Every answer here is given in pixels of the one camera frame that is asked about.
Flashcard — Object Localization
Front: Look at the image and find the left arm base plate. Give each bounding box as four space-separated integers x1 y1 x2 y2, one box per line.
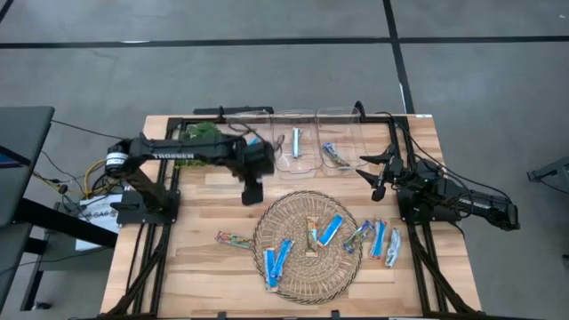
116 189 182 226

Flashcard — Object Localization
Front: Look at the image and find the round woven placemat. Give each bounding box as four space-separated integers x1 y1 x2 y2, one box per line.
252 189 364 306

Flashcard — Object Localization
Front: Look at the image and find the dark blue brown granola bar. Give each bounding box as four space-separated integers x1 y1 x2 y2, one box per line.
322 141 352 169

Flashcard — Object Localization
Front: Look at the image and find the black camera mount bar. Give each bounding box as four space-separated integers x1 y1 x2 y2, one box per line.
192 105 276 116

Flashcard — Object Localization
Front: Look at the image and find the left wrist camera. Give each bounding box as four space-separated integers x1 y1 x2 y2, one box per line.
241 177 265 207

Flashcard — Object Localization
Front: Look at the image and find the green potted plant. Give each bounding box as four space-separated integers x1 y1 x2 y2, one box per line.
176 120 223 169

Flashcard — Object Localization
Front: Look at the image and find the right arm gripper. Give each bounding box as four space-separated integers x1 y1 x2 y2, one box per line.
354 142 406 188

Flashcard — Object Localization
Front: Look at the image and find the grey metal stand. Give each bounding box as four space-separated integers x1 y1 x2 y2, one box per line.
526 155 569 184

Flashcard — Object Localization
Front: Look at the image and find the grey desk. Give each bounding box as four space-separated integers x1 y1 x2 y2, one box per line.
0 105 57 310

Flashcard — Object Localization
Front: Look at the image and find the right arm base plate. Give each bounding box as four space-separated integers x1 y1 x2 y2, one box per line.
397 186 463 224

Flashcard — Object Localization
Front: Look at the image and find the clear plastic bin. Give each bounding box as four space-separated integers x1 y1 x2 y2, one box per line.
315 105 370 172
271 108 322 175
224 109 276 183

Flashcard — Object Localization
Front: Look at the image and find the dark desk crossbar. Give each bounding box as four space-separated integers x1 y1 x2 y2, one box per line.
12 197 120 250

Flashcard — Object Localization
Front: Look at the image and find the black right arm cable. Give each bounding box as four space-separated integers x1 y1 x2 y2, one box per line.
375 110 515 204

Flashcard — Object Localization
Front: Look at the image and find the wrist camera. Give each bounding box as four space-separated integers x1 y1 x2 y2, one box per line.
241 177 265 207
371 175 388 203

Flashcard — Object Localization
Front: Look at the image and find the white paper box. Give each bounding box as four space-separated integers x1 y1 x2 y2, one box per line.
74 193 124 252

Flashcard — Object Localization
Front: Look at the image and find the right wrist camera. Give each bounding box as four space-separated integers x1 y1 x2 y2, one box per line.
371 175 388 203

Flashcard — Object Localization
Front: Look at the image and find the black floor cable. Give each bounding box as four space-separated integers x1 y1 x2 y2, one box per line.
50 118 128 141

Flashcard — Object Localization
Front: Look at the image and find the yellow cable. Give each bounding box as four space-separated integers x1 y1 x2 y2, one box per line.
83 158 107 197

